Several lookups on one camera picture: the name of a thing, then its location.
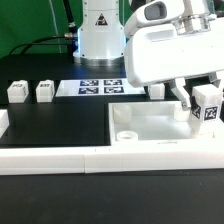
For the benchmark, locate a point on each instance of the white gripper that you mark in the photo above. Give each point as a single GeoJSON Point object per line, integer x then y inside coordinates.
{"type": "Point", "coordinates": [158, 54]}

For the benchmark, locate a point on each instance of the white square table top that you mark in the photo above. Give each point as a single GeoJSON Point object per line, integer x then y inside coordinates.
{"type": "Point", "coordinates": [148, 122]}

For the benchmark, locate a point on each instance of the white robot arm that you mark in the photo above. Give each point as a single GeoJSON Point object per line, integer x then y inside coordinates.
{"type": "Point", "coordinates": [102, 38]}

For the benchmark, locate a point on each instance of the white U-shaped fence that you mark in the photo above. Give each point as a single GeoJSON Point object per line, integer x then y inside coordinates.
{"type": "Point", "coordinates": [172, 155]}

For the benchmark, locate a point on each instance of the white sheet with tags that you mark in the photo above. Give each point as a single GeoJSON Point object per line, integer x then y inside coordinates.
{"type": "Point", "coordinates": [97, 87]}

